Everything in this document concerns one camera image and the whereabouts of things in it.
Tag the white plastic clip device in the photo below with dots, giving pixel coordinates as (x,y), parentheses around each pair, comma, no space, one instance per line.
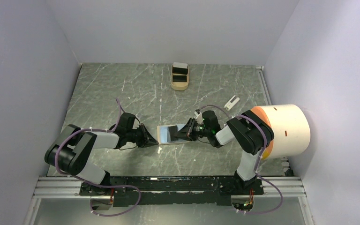
(231,103)

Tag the beige oval plastic tray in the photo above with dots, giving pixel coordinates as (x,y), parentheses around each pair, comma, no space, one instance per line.
(179,86)

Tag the stack of cards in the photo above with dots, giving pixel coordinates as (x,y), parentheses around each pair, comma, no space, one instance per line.
(180,68)

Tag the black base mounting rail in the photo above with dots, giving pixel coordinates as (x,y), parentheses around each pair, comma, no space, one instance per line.
(174,190)

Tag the black card lying in tray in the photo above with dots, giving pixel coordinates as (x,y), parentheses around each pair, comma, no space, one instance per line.
(180,79)

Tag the aluminium frame rail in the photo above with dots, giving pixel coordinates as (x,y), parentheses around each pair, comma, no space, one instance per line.
(69,188)

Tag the beige leather card holder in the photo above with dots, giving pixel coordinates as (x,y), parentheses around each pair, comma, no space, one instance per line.
(165,134)

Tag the cream cylinder with orange face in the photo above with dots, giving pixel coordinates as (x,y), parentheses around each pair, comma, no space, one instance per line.
(290,127)

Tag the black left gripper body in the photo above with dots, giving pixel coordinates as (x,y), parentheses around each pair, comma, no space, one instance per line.
(136,135)

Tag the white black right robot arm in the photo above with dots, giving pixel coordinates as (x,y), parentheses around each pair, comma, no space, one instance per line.
(250,131)

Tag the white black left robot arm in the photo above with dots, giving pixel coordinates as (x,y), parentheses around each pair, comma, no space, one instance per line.
(70,152)

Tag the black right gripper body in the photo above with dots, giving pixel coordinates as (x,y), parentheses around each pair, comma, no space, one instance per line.
(200,130)

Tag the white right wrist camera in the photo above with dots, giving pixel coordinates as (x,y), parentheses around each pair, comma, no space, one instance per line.
(198,116)

